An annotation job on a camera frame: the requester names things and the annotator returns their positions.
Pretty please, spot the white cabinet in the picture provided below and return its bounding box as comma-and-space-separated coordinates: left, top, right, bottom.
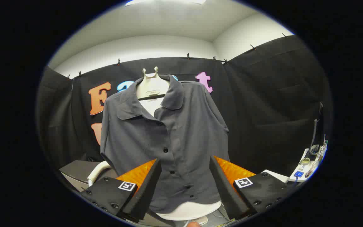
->
261, 170, 289, 183

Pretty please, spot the grey drawer cabinet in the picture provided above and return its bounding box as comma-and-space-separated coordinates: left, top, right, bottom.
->
59, 160, 119, 191

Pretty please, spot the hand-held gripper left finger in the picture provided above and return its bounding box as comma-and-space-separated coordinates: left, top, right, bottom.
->
80, 158, 162, 223

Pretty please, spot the white garment steamer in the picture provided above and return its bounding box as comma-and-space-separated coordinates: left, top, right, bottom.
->
88, 161, 111, 186

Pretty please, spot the white side desk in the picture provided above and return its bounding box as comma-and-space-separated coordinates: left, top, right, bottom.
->
289, 142, 328, 183

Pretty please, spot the grey button shirt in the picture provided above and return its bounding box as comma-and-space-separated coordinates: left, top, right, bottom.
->
100, 74, 231, 214

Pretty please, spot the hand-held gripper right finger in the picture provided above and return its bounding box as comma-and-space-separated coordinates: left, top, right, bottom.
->
209, 155, 295, 221

